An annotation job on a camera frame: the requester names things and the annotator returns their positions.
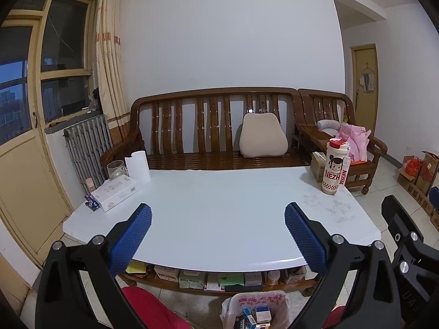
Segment white blue medicine box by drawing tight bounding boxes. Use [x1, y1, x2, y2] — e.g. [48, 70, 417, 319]
[253, 305, 272, 325]

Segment grey neck pillow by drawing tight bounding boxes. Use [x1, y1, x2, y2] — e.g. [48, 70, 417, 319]
[316, 120, 341, 137]

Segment cardboard boxes stack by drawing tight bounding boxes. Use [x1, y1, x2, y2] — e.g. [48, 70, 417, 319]
[397, 151, 438, 229]

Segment white tissue box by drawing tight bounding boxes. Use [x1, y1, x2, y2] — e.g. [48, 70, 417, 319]
[85, 175, 138, 212]

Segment glass jar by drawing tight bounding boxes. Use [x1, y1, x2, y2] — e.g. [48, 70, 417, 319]
[106, 160, 128, 180]

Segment beige back cushion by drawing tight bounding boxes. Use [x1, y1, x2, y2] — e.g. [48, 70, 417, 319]
[239, 113, 289, 158]

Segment large cartoon tumbler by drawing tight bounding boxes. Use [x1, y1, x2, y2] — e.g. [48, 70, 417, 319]
[322, 138, 350, 195]

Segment wooden bench sofa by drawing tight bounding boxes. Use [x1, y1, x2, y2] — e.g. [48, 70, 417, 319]
[100, 87, 309, 170]

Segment yellow door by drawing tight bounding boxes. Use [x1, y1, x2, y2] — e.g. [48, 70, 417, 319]
[350, 44, 379, 134]

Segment white red trash bag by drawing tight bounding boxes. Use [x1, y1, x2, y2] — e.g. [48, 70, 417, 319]
[219, 290, 292, 328]

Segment beige curtain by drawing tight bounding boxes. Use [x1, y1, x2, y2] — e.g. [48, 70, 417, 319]
[95, 0, 130, 143]

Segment pink plastic bag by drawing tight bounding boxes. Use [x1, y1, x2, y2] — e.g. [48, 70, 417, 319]
[336, 123, 371, 164]

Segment blue cartoon medicine box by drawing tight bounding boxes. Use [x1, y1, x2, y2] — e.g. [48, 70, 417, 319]
[243, 307, 257, 329]

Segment wooden armchair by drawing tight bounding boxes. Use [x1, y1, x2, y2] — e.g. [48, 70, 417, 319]
[293, 88, 388, 195]

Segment grey radiator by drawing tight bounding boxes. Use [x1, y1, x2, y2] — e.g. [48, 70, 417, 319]
[63, 114, 113, 195]

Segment brown drink cartons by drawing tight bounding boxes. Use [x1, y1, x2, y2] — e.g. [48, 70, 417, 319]
[310, 152, 326, 183]

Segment white paper roll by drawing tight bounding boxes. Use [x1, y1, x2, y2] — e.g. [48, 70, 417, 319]
[125, 151, 151, 183]

